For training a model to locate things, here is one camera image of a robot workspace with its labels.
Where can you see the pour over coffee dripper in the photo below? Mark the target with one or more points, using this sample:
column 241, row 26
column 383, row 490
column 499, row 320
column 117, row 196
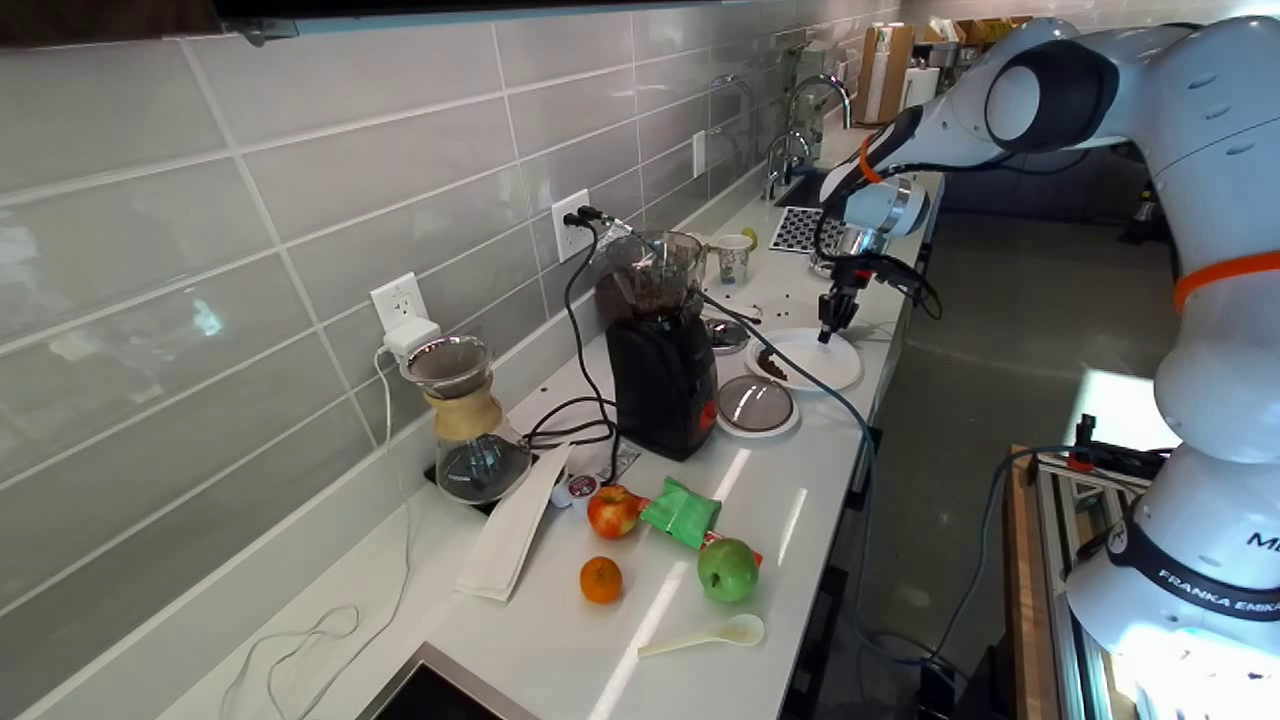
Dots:
column 475, row 459

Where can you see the white plate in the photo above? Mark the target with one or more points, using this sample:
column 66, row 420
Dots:
column 811, row 357

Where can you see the orange fruit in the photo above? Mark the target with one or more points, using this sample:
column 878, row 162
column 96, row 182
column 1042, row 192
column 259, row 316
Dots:
column 603, row 582

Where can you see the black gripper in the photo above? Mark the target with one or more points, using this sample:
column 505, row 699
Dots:
column 850, row 266

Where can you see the green apple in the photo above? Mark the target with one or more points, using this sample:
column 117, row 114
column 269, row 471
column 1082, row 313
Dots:
column 726, row 569

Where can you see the patterned paper cup back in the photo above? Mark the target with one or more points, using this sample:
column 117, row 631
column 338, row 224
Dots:
column 737, row 257

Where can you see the black coffee grinder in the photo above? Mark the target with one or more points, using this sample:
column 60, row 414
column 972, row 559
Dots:
column 659, row 347

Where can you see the white plastic spoon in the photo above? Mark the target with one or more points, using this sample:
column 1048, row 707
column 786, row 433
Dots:
column 733, row 633

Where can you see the white wall outlet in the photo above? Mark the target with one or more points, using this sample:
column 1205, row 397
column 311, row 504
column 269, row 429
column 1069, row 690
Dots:
column 407, row 316

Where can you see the red apple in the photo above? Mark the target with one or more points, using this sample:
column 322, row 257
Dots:
column 612, row 512

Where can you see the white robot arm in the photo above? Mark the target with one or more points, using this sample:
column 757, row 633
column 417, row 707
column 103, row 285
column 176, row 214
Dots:
column 1205, row 123

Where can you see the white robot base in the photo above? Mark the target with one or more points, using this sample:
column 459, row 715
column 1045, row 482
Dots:
column 1185, row 590

